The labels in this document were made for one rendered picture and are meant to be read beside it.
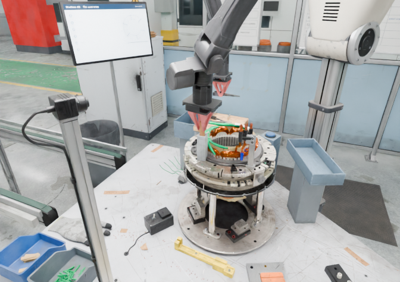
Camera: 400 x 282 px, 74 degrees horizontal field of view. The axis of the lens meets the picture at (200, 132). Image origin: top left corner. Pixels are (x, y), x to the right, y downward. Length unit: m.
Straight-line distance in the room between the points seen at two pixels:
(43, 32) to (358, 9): 3.96
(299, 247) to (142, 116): 2.55
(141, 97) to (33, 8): 2.03
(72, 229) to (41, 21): 3.59
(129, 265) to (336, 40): 1.05
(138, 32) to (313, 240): 1.50
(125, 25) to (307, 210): 1.43
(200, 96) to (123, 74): 2.53
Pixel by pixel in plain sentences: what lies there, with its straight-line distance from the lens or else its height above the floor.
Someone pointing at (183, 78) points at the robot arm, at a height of 1.38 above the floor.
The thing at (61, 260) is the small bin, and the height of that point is 0.81.
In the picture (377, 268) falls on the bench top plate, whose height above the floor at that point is 0.78.
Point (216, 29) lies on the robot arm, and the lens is 0.66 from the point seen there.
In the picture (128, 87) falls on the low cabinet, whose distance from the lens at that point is 3.24.
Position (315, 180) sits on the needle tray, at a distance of 0.94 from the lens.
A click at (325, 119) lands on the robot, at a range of 1.21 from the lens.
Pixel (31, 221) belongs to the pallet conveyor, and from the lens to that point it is 1.40.
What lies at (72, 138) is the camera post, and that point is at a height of 1.31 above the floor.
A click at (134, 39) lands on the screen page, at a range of 1.83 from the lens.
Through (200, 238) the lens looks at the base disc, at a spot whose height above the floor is 0.80.
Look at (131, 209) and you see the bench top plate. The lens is 1.19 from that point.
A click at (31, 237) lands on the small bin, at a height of 0.82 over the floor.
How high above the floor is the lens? 1.56
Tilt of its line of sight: 26 degrees down
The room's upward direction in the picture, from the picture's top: straight up
